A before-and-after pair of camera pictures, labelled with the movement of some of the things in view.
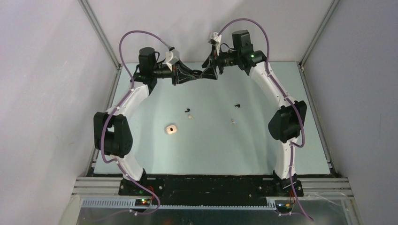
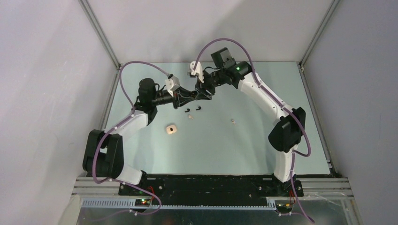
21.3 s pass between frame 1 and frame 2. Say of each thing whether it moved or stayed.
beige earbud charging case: stayed
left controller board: stayed
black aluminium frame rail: stayed
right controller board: stayed
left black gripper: moved
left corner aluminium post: stayed
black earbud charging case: moved
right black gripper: moved
